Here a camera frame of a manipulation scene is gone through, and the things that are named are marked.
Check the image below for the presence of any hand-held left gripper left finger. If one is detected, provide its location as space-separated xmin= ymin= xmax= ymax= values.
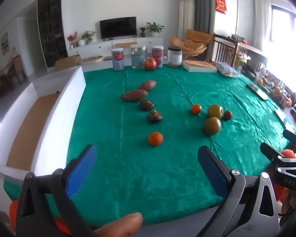
xmin=15 ymin=144 xmax=97 ymax=237

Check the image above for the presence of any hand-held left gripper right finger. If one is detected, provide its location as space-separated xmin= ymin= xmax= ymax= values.
xmin=197 ymin=146 xmax=280 ymax=237

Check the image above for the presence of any white box with cardboard bottom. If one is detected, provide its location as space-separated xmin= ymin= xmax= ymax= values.
xmin=0 ymin=66 xmax=87 ymax=190

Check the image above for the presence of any reddish brown sweet potato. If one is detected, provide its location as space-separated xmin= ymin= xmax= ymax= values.
xmin=139 ymin=80 xmax=157 ymax=91
xmin=120 ymin=89 xmax=149 ymax=102

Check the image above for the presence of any person's left hand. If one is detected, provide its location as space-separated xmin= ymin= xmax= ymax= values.
xmin=95 ymin=212 xmax=143 ymax=237

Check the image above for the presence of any orange fuzzy ball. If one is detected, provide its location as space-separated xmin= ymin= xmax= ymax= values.
xmin=279 ymin=149 xmax=296 ymax=160

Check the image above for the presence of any small flat device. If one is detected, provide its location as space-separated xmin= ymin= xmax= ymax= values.
xmin=274 ymin=109 xmax=287 ymax=124

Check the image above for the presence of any green tablecloth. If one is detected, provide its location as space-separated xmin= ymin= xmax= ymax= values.
xmin=4 ymin=64 xmax=296 ymax=228

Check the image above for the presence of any grey flat tablet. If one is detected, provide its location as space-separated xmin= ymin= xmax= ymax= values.
xmin=247 ymin=83 xmax=269 ymax=101

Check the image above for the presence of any red plastic stool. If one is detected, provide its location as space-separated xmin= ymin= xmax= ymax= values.
xmin=9 ymin=200 xmax=72 ymax=235

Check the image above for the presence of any dark brown shiitake mushroom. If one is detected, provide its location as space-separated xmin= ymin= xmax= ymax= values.
xmin=147 ymin=110 xmax=164 ymax=123
xmin=139 ymin=100 xmax=155 ymax=111

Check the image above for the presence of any clear plastic bag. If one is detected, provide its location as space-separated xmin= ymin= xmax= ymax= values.
xmin=215 ymin=62 xmax=241 ymax=77

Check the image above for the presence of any white book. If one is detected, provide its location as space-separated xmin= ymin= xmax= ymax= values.
xmin=182 ymin=60 xmax=217 ymax=73

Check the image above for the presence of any brown cardboard box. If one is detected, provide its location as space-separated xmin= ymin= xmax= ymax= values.
xmin=55 ymin=55 xmax=81 ymax=70

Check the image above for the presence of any beige floor cushion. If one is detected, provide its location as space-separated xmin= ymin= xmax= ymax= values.
xmin=79 ymin=55 xmax=104 ymax=66

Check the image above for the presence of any dark wooden chair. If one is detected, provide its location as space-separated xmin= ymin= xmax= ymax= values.
xmin=212 ymin=33 xmax=240 ymax=66

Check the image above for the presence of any white can with red label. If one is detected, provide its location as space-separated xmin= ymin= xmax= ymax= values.
xmin=152 ymin=46 xmax=164 ymax=68
xmin=111 ymin=48 xmax=125 ymax=71

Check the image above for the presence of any dining table with chairs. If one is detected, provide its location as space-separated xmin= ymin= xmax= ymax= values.
xmin=0 ymin=54 xmax=26 ymax=84

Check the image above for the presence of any white jar with black lid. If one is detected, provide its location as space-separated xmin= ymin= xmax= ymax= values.
xmin=167 ymin=46 xmax=183 ymax=68

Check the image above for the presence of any white television cabinet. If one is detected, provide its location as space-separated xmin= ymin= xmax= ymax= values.
xmin=67 ymin=37 xmax=164 ymax=57

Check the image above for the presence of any red apple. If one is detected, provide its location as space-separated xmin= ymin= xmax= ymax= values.
xmin=143 ymin=58 xmax=157 ymax=71

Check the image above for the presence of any white curtain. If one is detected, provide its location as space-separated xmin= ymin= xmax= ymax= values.
xmin=253 ymin=0 xmax=272 ymax=51

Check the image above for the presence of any orange cushioned lounge chair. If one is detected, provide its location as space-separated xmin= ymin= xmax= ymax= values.
xmin=169 ymin=29 xmax=213 ymax=57

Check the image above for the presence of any red flower bouquet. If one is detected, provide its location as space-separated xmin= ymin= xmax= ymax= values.
xmin=67 ymin=31 xmax=78 ymax=48

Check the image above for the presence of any tall black display cabinet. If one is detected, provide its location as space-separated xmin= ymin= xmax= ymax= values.
xmin=37 ymin=0 xmax=68 ymax=68

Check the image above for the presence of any black television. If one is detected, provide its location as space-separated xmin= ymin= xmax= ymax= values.
xmin=100 ymin=17 xmax=137 ymax=39

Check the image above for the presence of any large green potted plant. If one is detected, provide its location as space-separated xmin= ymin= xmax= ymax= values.
xmin=147 ymin=22 xmax=165 ymax=38

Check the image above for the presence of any grey curtain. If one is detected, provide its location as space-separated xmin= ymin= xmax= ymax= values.
xmin=189 ymin=0 xmax=215 ymax=34

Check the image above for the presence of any white standing air conditioner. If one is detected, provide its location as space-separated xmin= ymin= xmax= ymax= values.
xmin=178 ymin=0 xmax=196 ymax=40

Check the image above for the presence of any framed wall picture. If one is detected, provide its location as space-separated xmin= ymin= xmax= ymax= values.
xmin=0 ymin=32 xmax=9 ymax=55

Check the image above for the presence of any red wall hanging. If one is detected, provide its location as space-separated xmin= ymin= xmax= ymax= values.
xmin=215 ymin=0 xmax=227 ymax=14

